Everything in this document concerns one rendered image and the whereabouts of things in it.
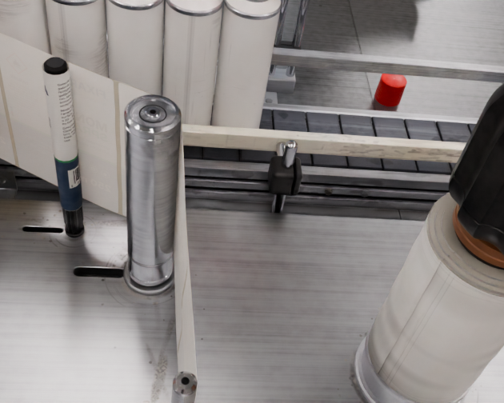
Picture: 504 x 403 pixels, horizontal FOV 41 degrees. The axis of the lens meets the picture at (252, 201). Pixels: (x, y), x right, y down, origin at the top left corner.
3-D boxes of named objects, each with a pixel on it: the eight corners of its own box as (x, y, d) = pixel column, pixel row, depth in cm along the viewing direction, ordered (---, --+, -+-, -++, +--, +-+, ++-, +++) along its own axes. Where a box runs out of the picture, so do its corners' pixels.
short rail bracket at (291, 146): (259, 234, 69) (277, 152, 60) (258, 213, 71) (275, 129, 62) (290, 236, 69) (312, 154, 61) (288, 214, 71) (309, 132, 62)
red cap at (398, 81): (405, 103, 87) (413, 83, 84) (383, 109, 85) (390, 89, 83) (390, 87, 88) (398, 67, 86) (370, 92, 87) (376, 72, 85)
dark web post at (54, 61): (63, 237, 60) (39, 69, 46) (66, 222, 61) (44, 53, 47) (83, 238, 60) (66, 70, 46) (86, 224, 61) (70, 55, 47)
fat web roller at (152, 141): (121, 295, 56) (114, 132, 42) (126, 252, 59) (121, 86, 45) (175, 297, 57) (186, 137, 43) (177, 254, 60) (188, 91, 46)
